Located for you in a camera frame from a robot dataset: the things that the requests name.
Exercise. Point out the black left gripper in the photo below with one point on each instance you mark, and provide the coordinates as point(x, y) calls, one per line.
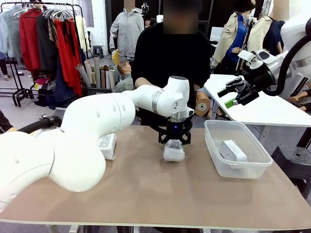
point(175, 129)

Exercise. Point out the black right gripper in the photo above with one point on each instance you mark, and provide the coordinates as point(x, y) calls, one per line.
point(260, 77)

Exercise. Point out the bubble-wrapped white clock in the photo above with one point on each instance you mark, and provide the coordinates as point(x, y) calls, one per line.
point(109, 148)
point(173, 155)

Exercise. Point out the white rectangular power strip box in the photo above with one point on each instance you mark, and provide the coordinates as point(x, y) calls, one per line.
point(230, 150)

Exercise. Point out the person's right forearm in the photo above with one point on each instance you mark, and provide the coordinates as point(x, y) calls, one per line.
point(144, 83)

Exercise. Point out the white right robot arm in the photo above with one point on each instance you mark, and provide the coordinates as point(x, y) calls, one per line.
point(298, 36)

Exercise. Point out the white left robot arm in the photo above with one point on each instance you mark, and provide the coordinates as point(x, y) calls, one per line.
point(85, 126)

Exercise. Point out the white side table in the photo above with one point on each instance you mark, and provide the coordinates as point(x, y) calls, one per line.
point(267, 111)

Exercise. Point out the brown kraft paper spool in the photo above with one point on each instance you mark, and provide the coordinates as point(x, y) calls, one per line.
point(202, 105)

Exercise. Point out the black tripod stand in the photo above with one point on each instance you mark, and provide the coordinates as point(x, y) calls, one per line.
point(246, 36)

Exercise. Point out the mannequin beige coat blue shirt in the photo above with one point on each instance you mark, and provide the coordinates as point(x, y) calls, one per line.
point(228, 36)

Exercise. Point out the white computer monitor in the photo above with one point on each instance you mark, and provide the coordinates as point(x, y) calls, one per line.
point(216, 34)

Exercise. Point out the mannequin cream jacket navy top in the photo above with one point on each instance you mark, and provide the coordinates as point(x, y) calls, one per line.
point(256, 29)

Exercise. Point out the person in black shirt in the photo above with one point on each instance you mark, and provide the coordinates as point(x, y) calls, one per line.
point(175, 53)

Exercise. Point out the child mannequin green jacket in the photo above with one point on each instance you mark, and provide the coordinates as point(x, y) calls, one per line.
point(125, 82)

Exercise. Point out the clear plastic container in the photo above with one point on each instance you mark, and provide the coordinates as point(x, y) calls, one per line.
point(243, 172)

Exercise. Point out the white paper roll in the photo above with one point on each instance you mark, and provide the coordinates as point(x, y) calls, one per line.
point(111, 78)

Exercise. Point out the black plastic stool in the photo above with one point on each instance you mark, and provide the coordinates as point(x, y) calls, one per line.
point(294, 160)

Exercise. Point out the dark grey storage bin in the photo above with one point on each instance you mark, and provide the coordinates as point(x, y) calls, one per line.
point(97, 91)

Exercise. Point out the brown paper roll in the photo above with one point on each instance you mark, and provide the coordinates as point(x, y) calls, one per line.
point(103, 78)

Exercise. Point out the tall grey paper roll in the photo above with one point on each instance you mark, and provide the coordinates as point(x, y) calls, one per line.
point(97, 72)

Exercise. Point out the cream paper roll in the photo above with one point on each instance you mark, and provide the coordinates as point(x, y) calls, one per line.
point(89, 72)

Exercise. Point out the slanted grey paper roll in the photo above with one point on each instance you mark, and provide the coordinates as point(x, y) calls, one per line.
point(83, 75)

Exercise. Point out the small grey step stool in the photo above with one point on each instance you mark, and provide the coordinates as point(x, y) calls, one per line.
point(98, 51)

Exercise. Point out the navy hanging garment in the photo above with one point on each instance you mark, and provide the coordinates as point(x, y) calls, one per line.
point(62, 87)

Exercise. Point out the red dress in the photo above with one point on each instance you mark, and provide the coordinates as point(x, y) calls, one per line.
point(68, 60)

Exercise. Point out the cream hanging garment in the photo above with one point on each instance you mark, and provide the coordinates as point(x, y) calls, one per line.
point(81, 34)

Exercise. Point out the black hanging garment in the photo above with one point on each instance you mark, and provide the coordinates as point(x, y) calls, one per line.
point(46, 48)

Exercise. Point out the bystander arm black sleeve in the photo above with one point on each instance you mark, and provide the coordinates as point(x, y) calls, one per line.
point(5, 121)

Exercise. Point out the red coat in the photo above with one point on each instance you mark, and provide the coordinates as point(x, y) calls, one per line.
point(29, 41)

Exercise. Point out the pale blue jacket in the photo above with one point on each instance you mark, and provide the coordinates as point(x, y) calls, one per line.
point(11, 34)

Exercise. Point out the black metal clothes rack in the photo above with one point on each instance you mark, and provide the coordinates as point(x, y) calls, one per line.
point(29, 3)

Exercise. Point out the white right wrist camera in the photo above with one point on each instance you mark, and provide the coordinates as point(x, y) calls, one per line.
point(246, 56)

